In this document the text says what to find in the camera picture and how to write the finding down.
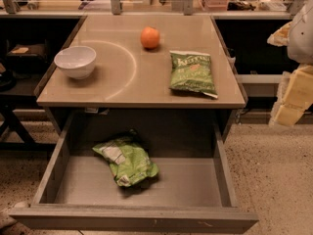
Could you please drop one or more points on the open grey drawer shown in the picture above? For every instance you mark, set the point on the open grey drawer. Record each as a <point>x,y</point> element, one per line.
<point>192,192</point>

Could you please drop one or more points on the white ceramic bowl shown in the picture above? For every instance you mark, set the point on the white ceramic bowl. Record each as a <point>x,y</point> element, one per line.
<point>76,62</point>

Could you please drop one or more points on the grey counter cabinet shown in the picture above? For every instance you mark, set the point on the grey counter cabinet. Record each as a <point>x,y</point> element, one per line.
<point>127,75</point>

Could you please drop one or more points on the orange fruit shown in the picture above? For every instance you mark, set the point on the orange fruit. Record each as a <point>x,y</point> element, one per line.
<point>150,37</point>

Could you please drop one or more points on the green rice chip bag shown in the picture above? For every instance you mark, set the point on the green rice chip bag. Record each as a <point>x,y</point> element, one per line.
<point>129,162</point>

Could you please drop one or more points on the dark side table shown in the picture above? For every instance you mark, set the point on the dark side table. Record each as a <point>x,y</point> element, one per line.
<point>20,96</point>

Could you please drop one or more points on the green jalapeno chip bag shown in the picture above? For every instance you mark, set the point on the green jalapeno chip bag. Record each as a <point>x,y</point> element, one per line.
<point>191,72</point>

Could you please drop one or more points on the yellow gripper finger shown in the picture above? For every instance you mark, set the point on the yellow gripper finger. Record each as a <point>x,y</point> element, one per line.
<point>294,96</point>
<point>281,36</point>

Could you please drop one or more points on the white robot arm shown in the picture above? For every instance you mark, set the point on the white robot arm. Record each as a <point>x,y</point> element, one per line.
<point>300,45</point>

